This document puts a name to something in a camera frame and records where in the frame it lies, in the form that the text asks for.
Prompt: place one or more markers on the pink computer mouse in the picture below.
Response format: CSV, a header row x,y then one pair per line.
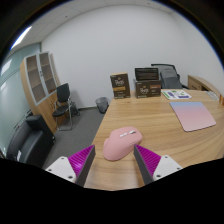
x,y
120,144

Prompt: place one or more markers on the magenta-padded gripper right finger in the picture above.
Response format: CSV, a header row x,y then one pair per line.
x,y
154,164

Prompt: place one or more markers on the grey mesh waste bin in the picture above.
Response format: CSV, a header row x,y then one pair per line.
x,y
102,105

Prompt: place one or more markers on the white sticker sheet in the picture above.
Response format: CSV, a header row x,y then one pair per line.
x,y
176,94

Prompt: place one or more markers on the long ceiling light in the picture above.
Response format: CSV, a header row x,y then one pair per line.
x,y
20,37

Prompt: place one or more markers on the grey backpack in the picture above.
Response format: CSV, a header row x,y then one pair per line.
x,y
170,79

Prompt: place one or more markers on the wide brown cardboard box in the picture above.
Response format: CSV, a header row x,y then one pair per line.
x,y
147,89

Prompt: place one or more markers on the black box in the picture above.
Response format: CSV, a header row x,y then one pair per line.
x,y
146,74

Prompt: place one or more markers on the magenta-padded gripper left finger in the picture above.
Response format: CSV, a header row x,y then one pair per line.
x,y
74,165

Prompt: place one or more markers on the black mesh office chair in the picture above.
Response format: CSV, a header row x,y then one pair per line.
x,y
180,71

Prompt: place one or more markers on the black leather armchair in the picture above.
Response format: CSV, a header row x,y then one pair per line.
x,y
28,141

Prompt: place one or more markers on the wooden side cabinet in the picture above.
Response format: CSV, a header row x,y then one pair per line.
x,y
201,83

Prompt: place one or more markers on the black visitor chair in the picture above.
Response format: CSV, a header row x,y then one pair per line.
x,y
62,93

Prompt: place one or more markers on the tall brown cardboard box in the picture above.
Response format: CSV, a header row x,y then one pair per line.
x,y
120,85

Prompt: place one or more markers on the pink and blue mouse pad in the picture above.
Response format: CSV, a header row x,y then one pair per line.
x,y
192,116

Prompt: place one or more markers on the wooden shelf unit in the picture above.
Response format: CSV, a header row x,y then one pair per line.
x,y
40,90

